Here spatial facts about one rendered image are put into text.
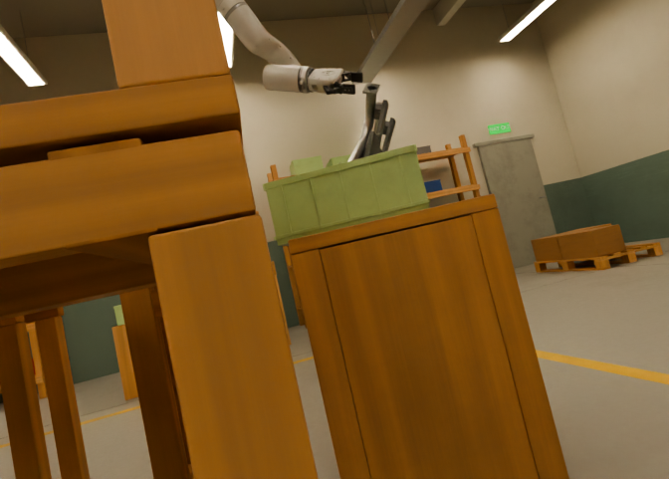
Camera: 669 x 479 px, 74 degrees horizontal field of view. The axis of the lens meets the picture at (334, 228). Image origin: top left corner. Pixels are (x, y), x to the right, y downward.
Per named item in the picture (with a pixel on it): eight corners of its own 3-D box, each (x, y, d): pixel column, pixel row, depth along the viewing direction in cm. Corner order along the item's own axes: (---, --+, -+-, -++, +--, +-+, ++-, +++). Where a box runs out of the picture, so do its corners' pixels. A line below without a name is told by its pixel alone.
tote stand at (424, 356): (350, 452, 168) (304, 250, 174) (481, 420, 169) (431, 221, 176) (362, 578, 100) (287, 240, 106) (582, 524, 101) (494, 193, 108)
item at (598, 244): (536, 272, 600) (527, 241, 604) (586, 259, 615) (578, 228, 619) (602, 270, 482) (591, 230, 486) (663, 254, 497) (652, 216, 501)
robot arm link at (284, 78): (308, 92, 152) (297, 94, 144) (273, 89, 156) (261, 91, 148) (308, 66, 149) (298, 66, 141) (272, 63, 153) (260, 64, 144)
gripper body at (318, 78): (302, 75, 140) (335, 77, 137) (313, 63, 147) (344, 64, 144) (304, 97, 144) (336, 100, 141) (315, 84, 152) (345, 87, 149)
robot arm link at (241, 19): (244, 24, 157) (297, 94, 160) (220, 21, 143) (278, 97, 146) (260, 5, 153) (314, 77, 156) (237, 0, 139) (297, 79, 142)
